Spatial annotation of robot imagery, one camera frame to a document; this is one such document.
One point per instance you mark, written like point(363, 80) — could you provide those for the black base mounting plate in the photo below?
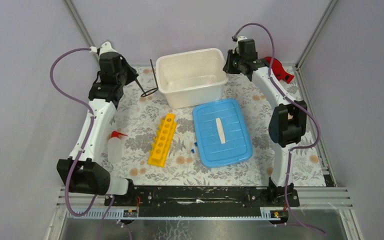
point(202, 201)

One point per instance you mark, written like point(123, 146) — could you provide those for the aluminium frame rail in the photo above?
point(324, 198)

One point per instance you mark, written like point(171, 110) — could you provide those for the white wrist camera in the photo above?
point(237, 38)
point(106, 47)

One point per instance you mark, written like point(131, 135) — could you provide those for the blue plastic bin lid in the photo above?
point(221, 133)

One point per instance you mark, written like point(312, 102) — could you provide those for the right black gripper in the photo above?
point(227, 67)

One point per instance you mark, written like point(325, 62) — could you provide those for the yellow test tube rack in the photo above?
point(162, 141)

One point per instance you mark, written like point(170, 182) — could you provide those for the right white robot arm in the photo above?
point(289, 119)

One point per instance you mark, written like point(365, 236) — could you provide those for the red capped wash bottle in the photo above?
point(115, 147)

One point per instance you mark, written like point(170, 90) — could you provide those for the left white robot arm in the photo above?
point(82, 172)

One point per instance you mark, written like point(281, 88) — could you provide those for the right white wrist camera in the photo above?
point(237, 38)

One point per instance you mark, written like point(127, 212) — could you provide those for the red cloth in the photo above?
point(280, 73)

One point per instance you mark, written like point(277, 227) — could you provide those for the black wire tripod stand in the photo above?
point(152, 90)

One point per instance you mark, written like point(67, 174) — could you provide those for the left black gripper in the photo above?
point(131, 74)

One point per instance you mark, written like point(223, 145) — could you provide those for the white plastic storage bin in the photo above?
point(191, 78)

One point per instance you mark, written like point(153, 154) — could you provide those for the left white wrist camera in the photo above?
point(106, 47)

